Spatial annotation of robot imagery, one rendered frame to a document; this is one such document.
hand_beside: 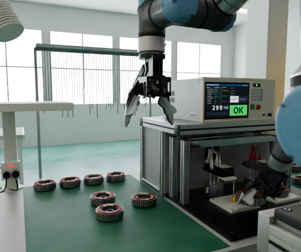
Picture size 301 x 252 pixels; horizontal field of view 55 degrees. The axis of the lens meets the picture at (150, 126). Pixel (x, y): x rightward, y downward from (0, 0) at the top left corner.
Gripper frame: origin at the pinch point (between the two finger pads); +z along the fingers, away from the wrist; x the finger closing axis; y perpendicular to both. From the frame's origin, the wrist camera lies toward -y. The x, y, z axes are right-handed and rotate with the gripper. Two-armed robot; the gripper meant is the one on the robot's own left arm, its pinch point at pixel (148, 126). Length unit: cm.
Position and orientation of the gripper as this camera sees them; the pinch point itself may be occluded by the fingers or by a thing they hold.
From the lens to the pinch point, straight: 84.1
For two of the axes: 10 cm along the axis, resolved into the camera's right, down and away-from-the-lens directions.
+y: 3.9, 1.0, -9.2
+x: 9.2, -0.4, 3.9
